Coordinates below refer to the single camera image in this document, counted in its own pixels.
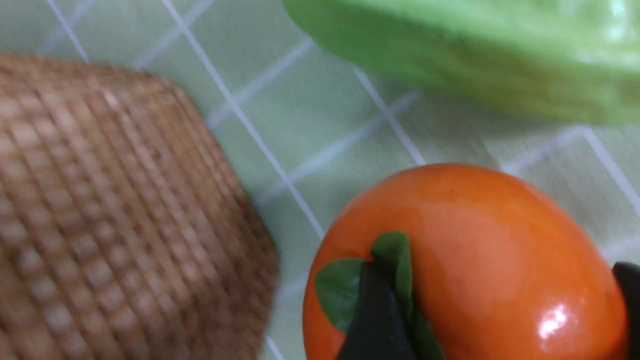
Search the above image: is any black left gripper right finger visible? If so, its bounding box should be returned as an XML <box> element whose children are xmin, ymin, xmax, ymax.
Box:
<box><xmin>612</xmin><ymin>261</ymin><xmax>640</xmax><ymax>360</ymax></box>

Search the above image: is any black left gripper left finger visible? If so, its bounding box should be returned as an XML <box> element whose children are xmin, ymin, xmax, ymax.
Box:
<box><xmin>336</xmin><ymin>260</ymin><xmax>417</xmax><ymax>360</ymax></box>

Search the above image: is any orange toy persimmon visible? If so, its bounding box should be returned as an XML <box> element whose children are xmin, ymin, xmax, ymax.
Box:
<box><xmin>302</xmin><ymin>163</ymin><xmax>629</xmax><ymax>360</ymax></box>

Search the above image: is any green toy cucumber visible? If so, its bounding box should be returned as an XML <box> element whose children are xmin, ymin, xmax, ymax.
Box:
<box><xmin>283</xmin><ymin>0</ymin><xmax>640</xmax><ymax>125</ymax></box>

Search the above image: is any green checkered tablecloth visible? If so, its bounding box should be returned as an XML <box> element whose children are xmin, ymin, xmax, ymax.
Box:
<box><xmin>1</xmin><ymin>0</ymin><xmax>639</xmax><ymax>360</ymax></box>

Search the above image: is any woven wicker basket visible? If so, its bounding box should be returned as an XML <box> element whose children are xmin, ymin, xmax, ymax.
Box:
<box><xmin>0</xmin><ymin>53</ymin><xmax>279</xmax><ymax>360</ymax></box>

